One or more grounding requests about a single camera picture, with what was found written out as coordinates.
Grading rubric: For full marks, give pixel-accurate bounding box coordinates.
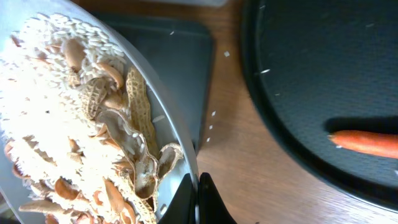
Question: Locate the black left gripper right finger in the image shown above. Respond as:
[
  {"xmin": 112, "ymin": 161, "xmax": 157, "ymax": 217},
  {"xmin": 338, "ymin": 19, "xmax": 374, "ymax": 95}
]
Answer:
[{"xmin": 198, "ymin": 172, "xmax": 236, "ymax": 224}]

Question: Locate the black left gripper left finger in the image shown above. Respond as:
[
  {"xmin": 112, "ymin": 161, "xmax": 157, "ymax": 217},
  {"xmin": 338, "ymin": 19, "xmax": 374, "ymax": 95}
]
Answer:
[{"xmin": 158, "ymin": 174, "xmax": 197, "ymax": 224}]

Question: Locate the grey round plate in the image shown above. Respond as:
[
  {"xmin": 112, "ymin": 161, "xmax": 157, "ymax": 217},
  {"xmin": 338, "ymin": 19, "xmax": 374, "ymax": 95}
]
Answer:
[{"xmin": 1, "ymin": 1, "xmax": 198, "ymax": 223}]

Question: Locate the rice and peanut shell waste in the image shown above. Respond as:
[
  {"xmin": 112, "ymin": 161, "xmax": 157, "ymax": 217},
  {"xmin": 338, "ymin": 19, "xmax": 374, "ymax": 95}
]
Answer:
[{"xmin": 1, "ymin": 13, "xmax": 183, "ymax": 223}]

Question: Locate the orange carrot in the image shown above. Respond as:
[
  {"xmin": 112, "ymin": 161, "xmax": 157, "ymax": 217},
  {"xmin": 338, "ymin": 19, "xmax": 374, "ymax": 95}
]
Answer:
[{"xmin": 329, "ymin": 130, "xmax": 397, "ymax": 159}]

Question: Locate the black rectangular tray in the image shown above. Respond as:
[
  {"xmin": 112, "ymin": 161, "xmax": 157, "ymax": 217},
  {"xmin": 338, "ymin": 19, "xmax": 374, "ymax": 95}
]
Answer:
[{"xmin": 93, "ymin": 12, "xmax": 214, "ymax": 151}]

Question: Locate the round black tray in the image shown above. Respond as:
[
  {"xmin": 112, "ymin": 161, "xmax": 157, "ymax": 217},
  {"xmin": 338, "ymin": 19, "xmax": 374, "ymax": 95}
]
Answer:
[{"xmin": 241, "ymin": 0, "xmax": 397, "ymax": 212}]

